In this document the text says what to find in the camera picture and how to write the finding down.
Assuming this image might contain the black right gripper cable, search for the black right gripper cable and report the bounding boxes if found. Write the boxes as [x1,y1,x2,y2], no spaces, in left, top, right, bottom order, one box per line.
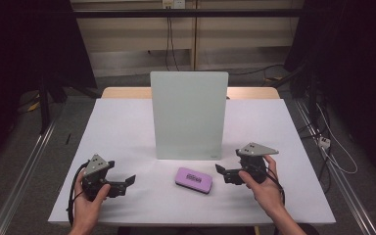
[256,162,287,207]

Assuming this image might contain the aluminium floor rail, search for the aluminium floor rail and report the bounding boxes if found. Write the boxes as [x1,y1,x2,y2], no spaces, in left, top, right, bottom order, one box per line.
[0,118,60,235]
[293,97,376,235]

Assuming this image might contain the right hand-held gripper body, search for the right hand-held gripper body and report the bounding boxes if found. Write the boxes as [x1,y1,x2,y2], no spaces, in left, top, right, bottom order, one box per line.
[222,142,280,186]

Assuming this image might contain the black floor cable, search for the black floor cable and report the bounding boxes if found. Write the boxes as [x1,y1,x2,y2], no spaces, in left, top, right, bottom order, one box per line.
[228,64,286,77]

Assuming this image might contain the person's left hand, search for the person's left hand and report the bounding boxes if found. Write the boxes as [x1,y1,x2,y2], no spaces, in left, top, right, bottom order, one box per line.
[73,171,113,229]

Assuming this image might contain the black hanging wall cables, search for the black hanging wall cables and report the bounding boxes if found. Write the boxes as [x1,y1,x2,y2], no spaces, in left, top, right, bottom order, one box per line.
[146,6,181,72]

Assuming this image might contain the person's right hand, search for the person's right hand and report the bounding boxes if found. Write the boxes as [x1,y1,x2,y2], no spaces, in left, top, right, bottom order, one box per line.
[237,154,287,218]

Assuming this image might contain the white wall socket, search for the white wall socket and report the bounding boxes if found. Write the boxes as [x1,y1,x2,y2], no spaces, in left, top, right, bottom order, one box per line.
[162,0,187,10]

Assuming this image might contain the white table cover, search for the white table cover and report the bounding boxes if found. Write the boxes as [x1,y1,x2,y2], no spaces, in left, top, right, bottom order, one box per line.
[47,98,337,227]

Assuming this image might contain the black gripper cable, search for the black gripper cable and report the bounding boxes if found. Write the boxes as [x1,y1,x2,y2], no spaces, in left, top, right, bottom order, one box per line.
[256,162,287,207]
[66,160,89,227]

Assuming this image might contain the white power plug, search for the white power plug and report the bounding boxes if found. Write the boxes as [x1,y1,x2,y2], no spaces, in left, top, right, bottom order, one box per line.
[317,136,332,150]

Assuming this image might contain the purple whiteboard eraser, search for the purple whiteboard eraser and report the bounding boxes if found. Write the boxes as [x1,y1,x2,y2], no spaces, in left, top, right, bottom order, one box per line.
[174,166,214,195]

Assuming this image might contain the black horizontal bar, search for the black horizontal bar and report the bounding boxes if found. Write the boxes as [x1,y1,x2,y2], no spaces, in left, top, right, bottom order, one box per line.
[72,8,306,19]

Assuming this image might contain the glass whiteboard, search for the glass whiteboard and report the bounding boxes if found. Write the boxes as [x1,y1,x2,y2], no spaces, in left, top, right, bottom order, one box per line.
[149,70,230,162]

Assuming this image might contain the yellow floor tape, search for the yellow floor tape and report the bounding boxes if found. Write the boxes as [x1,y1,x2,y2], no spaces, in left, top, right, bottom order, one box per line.
[26,100,42,113]

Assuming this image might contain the wooden table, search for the wooden table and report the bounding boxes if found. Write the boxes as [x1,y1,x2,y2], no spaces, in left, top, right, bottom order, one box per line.
[100,86,281,100]

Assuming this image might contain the white cable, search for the white cable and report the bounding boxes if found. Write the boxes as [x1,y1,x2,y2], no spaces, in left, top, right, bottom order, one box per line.
[314,102,359,175]

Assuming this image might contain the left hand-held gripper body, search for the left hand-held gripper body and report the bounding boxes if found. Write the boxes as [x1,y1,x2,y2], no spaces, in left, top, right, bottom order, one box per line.
[79,154,127,202]

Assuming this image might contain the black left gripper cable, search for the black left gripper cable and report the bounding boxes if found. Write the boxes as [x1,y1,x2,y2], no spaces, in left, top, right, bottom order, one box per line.
[66,160,89,227]

